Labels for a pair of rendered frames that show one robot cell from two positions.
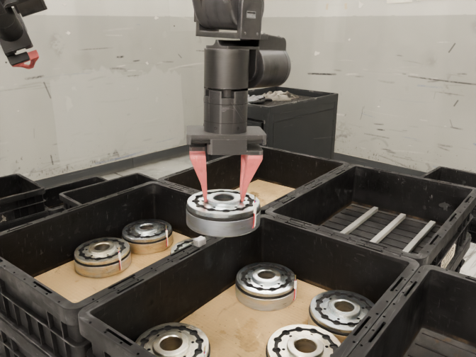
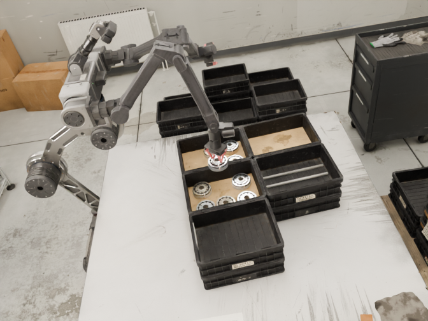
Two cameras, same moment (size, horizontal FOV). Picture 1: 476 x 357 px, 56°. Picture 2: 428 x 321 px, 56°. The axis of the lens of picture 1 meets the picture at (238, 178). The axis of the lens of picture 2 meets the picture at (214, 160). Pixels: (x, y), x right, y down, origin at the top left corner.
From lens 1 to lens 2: 1.69 m
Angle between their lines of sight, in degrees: 47
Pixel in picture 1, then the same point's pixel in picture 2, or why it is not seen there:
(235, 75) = (212, 137)
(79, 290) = (200, 160)
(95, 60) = not seen: outside the picture
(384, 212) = (325, 167)
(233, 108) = (213, 144)
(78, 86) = not seen: outside the picture
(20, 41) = (209, 59)
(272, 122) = (379, 69)
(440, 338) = (265, 217)
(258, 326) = (228, 192)
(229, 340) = (218, 192)
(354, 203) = (320, 158)
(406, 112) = not seen: outside the picture
